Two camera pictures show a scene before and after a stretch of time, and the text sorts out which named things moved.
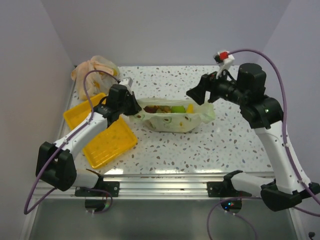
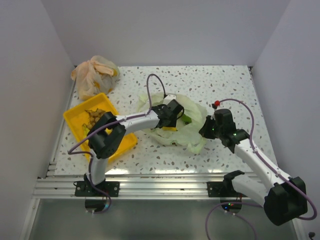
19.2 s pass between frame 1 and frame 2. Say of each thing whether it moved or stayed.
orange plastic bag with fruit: stayed
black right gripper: moved
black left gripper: moved
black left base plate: stayed
